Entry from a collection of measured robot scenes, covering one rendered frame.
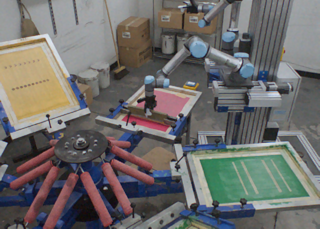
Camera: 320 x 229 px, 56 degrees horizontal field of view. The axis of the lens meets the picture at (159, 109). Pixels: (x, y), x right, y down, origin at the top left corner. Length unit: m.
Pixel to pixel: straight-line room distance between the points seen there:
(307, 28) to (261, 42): 3.12
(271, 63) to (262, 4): 0.52
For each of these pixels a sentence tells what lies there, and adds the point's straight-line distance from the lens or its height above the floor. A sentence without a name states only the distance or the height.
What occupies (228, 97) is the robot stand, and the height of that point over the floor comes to 1.12.
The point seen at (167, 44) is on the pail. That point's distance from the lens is 5.97.
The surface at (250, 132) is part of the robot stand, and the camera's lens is 3.14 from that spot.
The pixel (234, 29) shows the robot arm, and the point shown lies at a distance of 3.08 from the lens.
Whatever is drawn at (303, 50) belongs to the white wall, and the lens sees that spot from 5.90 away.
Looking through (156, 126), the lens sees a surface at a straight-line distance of 2.49.
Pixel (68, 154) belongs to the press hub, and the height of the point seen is 1.31.
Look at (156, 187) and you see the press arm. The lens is 2.02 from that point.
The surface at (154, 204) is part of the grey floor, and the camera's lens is 3.15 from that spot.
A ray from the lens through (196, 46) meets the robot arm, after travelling 2.22.
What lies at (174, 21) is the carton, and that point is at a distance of 5.71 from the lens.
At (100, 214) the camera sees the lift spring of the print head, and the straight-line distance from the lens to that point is 1.64.
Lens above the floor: 2.39
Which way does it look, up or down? 32 degrees down
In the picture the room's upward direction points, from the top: straight up
